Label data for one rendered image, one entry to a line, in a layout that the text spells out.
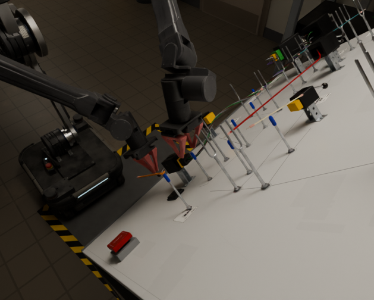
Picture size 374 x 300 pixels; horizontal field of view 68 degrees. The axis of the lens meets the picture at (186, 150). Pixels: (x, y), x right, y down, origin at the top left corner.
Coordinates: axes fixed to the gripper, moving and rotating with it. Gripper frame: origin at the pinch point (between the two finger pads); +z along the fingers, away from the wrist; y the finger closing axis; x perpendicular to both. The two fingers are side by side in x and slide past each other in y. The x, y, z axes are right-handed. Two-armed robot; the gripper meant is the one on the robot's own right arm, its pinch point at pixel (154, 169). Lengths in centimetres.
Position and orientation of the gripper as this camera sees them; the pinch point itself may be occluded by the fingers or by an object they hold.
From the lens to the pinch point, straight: 87.0
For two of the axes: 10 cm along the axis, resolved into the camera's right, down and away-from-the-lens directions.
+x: -6.6, 0.9, 7.5
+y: 5.9, -5.5, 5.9
